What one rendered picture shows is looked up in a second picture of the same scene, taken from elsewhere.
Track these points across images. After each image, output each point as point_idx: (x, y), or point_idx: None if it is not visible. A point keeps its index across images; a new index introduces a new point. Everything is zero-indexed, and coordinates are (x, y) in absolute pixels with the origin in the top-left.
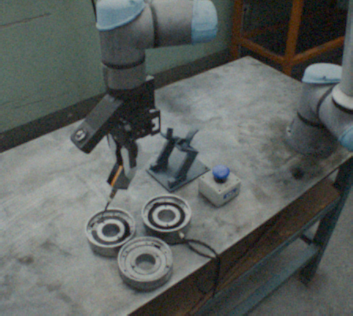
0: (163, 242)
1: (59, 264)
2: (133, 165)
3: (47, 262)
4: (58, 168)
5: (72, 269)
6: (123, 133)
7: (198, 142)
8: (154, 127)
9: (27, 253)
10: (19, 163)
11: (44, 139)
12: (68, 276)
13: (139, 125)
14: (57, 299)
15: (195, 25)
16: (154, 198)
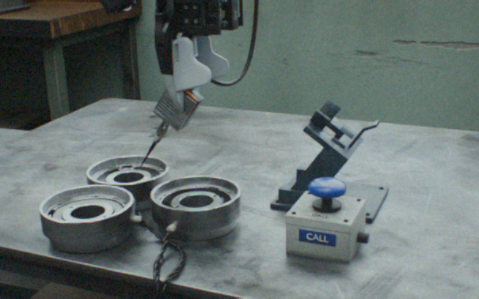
0: (128, 205)
1: (57, 183)
2: (165, 71)
3: (55, 177)
4: (222, 135)
5: (54, 192)
6: (156, 3)
7: (430, 194)
8: (215, 24)
9: (60, 164)
10: (200, 118)
11: (262, 114)
12: (42, 194)
13: (179, 0)
14: (1, 199)
15: None
16: (217, 179)
